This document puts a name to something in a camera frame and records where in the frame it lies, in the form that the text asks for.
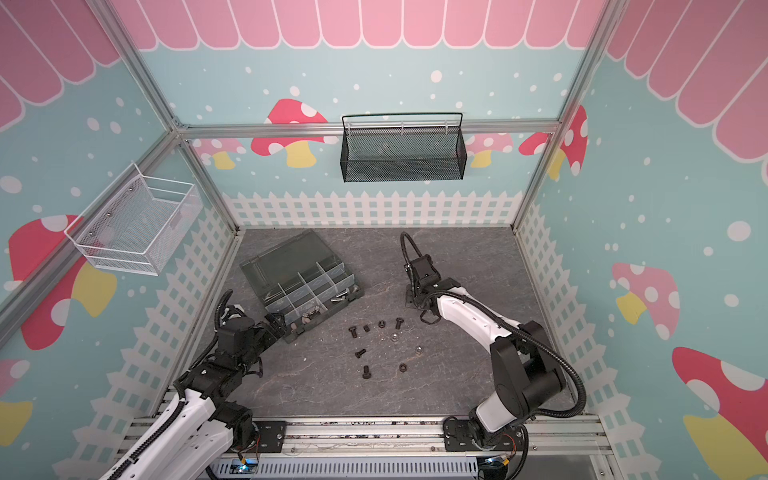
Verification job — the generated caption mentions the dark green compartment organizer box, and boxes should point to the dark green compartment organizer box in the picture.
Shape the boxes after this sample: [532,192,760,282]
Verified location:
[240,230,364,343]

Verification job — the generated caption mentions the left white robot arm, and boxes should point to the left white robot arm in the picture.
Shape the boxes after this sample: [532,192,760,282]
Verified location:
[103,306,289,479]

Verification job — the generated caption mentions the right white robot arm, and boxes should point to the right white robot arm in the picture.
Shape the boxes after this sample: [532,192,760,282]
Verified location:
[404,255,587,448]

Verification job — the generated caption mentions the silver bolt in box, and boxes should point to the silver bolt in box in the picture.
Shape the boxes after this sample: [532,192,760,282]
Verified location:
[332,291,349,302]

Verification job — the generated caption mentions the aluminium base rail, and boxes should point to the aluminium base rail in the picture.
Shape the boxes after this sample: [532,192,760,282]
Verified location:
[116,415,613,457]

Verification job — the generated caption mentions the black wire mesh basket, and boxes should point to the black wire mesh basket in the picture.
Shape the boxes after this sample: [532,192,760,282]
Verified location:
[340,112,468,183]

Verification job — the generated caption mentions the white wire mesh basket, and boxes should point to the white wire mesh basket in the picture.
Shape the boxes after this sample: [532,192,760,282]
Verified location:
[64,164,203,276]

